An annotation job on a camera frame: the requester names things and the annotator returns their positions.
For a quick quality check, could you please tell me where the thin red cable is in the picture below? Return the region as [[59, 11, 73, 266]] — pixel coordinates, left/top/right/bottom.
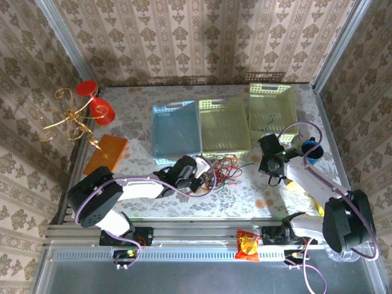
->
[[200, 155, 243, 192]]

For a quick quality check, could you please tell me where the thin black cable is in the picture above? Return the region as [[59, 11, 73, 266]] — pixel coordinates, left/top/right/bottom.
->
[[210, 155, 255, 184]]

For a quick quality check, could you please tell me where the floral table cloth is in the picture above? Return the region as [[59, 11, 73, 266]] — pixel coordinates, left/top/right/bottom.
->
[[72, 83, 341, 220]]

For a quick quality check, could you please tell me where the light blue plastic basket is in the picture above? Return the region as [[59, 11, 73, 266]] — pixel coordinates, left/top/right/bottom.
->
[[151, 100, 203, 166]]

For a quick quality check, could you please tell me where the yellow plastic dish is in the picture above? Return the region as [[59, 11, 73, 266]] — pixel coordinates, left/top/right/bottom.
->
[[286, 179, 326, 217]]

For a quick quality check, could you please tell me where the pale yellow basket, cut rim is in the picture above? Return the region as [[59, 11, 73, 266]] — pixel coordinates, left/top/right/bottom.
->
[[198, 97, 252, 159]]

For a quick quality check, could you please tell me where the red and gold snack packet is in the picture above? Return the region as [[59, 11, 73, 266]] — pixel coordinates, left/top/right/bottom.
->
[[234, 228, 261, 263]]

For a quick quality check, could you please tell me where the orange rectangular block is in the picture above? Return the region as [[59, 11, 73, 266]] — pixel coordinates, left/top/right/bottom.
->
[[83, 134, 129, 176]]

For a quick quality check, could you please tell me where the clear plastic bottle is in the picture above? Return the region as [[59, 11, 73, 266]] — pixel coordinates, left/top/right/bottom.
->
[[324, 243, 363, 263]]

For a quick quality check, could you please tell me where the red plastic wine glass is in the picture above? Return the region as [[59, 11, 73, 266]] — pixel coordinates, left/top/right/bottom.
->
[[75, 80, 116, 126]]

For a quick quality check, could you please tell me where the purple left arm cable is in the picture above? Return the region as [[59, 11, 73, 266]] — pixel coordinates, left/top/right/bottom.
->
[[74, 156, 219, 228]]

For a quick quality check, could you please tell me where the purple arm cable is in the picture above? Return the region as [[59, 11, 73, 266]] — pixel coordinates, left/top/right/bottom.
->
[[277, 121, 381, 262], [74, 156, 219, 228]]

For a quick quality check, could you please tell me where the short green cable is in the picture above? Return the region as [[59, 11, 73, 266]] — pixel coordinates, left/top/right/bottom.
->
[[264, 114, 277, 133]]

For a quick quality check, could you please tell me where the aluminium frame rail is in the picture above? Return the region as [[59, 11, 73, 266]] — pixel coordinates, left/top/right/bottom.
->
[[42, 217, 327, 246]]

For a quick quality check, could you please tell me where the pale yellow basket, slot handle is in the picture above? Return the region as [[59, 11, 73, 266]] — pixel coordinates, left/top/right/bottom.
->
[[248, 82, 300, 143]]

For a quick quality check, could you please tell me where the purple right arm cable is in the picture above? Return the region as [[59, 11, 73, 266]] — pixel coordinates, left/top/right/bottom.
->
[[277, 121, 381, 262]]

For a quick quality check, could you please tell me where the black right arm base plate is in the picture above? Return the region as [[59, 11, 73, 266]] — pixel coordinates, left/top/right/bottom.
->
[[262, 219, 308, 246]]

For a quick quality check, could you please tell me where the slotted grey cable duct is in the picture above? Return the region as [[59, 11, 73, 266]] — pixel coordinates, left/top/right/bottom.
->
[[50, 247, 288, 262]]

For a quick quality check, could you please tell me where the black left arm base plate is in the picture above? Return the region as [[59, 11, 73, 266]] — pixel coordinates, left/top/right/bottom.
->
[[99, 225, 154, 247]]

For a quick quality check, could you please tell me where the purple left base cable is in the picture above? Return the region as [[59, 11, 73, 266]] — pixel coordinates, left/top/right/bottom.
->
[[108, 228, 143, 271]]

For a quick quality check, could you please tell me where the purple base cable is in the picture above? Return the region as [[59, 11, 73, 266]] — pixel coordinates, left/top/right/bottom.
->
[[284, 237, 328, 294], [108, 228, 143, 271]]

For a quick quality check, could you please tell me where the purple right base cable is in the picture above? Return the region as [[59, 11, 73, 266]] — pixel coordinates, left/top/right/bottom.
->
[[284, 237, 328, 294]]

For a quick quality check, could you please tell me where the gold wire ornament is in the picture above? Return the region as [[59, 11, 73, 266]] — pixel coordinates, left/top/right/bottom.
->
[[32, 87, 108, 159]]

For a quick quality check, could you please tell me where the aluminium frame post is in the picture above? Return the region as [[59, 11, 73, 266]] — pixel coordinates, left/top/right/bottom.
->
[[34, 0, 96, 82], [311, 0, 379, 92]]

